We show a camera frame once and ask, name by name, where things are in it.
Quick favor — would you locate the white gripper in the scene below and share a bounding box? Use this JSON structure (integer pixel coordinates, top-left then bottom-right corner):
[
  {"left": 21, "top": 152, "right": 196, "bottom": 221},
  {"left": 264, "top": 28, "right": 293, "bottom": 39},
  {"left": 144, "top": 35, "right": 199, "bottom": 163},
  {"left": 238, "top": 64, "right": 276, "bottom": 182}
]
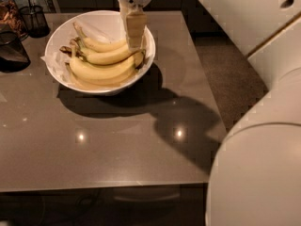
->
[{"left": 118, "top": 0, "right": 151, "bottom": 49}]

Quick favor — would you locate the yellow banana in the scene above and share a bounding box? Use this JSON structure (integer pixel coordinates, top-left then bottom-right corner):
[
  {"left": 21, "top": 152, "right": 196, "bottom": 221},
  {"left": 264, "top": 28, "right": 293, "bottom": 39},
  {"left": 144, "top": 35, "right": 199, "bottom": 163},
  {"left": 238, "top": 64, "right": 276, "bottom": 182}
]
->
[
  {"left": 73, "top": 22, "right": 127, "bottom": 53},
  {"left": 70, "top": 38, "right": 141, "bottom": 65},
  {"left": 60, "top": 46, "right": 145, "bottom": 85},
  {"left": 67, "top": 62, "right": 136, "bottom": 90}
]

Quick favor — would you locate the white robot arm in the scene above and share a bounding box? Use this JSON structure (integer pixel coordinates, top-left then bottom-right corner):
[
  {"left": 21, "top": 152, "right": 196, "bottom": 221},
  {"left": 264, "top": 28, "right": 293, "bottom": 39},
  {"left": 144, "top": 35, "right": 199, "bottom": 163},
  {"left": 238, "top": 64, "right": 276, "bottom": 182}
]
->
[{"left": 199, "top": 0, "right": 301, "bottom": 226}]

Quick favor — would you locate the white paper bowl liner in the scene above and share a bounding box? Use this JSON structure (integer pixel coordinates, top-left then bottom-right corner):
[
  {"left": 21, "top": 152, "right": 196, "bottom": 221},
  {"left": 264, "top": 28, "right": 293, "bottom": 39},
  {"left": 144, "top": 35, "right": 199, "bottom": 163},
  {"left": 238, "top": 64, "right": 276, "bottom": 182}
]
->
[{"left": 43, "top": 19, "right": 113, "bottom": 85}]

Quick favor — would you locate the white bowl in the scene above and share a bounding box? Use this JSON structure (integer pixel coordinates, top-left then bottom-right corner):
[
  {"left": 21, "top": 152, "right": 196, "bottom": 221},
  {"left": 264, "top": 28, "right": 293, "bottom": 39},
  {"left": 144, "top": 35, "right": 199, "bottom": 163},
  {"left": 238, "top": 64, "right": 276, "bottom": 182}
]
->
[{"left": 58, "top": 10, "right": 156, "bottom": 96}]

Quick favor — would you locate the black mesh pen cup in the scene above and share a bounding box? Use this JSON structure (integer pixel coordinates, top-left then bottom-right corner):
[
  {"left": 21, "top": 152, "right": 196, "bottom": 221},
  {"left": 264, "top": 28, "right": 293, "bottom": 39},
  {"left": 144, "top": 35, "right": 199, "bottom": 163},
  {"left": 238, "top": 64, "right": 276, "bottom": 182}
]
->
[{"left": 20, "top": 0, "right": 50, "bottom": 38}]

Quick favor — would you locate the brown patterned jar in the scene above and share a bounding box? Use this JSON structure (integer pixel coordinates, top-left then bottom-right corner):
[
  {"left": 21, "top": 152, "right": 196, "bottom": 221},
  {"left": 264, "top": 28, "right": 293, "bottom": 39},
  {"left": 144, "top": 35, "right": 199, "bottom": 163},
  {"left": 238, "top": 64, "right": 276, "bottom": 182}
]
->
[{"left": 0, "top": 0, "right": 27, "bottom": 40}]

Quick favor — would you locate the dark glass container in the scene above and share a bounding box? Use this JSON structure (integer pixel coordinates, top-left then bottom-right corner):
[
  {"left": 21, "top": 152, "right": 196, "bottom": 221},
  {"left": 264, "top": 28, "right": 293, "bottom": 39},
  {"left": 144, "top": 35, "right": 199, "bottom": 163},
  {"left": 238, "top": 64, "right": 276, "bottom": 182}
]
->
[{"left": 0, "top": 31, "right": 30, "bottom": 73}]

